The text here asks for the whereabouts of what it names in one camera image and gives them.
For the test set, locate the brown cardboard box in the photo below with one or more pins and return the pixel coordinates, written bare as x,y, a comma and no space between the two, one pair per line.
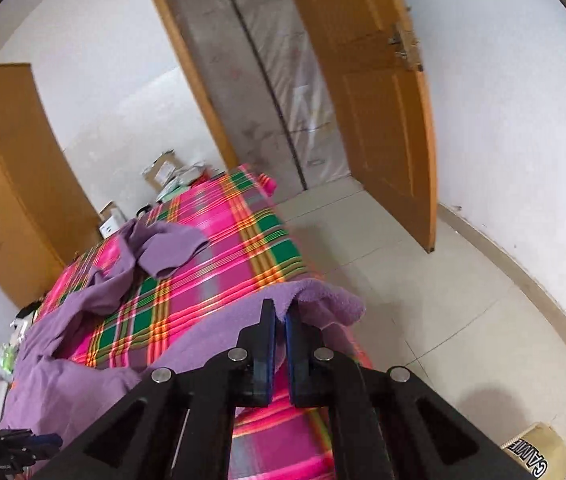
162,170

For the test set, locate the purple fleece garment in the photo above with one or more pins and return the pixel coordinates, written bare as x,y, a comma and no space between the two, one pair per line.
138,339

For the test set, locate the pink plaid bed sheet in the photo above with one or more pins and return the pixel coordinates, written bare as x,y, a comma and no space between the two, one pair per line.
203,284

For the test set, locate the wooden door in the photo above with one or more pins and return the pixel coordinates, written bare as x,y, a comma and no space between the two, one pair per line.
371,64

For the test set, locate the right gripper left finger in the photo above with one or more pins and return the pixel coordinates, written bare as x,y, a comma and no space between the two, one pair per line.
177,426

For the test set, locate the cluttered side table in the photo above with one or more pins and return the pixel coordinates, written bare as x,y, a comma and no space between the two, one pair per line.
9,349

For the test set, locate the plastic door curtain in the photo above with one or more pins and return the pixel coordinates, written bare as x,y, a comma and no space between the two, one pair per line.
265,83

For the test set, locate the printed cardboard box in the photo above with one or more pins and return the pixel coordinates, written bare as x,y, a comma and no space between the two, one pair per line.
540,451

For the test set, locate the wooden wardrobe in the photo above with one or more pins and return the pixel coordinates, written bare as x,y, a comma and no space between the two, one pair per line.
46,220

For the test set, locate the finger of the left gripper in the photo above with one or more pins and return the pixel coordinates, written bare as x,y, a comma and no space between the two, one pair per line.
23,442

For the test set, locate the white small box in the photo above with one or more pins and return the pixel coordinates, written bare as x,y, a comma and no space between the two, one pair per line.
112,219

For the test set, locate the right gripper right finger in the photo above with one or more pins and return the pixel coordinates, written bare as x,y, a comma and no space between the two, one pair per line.
386,425

